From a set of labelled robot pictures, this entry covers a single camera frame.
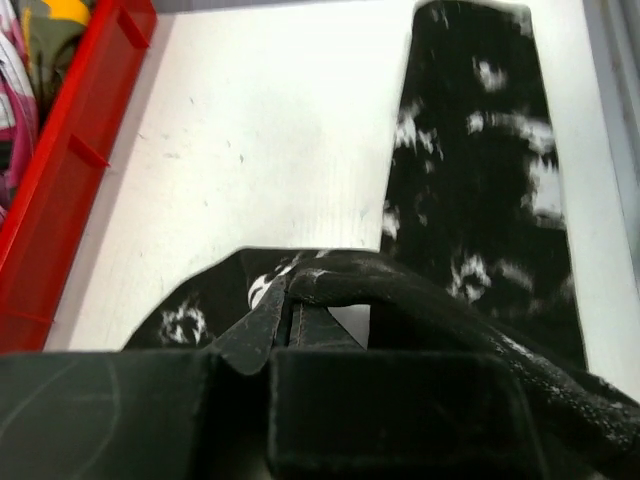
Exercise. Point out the red plastic bin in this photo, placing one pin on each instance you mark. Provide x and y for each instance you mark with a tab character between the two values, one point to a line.
41	235

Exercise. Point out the olive yellow camouflage trousers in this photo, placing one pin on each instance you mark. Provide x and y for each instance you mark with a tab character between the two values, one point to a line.
52	31

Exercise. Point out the pink camouflage trousers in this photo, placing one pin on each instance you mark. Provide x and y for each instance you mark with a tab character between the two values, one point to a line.
19	113

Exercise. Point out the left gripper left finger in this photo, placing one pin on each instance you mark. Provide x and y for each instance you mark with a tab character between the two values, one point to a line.
143	414

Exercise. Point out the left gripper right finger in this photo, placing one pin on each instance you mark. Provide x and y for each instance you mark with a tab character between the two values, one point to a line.
351	414

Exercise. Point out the black white splatter trousers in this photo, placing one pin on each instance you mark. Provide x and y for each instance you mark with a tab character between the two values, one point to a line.
469	261

